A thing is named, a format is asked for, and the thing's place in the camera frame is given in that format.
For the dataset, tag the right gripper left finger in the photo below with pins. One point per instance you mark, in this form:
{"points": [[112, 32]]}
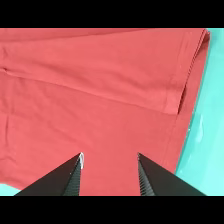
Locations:
{"points": [[61, 181]]}

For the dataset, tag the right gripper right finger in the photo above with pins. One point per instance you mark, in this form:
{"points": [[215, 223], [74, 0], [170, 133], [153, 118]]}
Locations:
{"points": [[158, 181]]}

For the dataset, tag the red T-shirt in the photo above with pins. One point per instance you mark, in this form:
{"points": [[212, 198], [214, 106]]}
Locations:
{"points": [[100, 100]]}

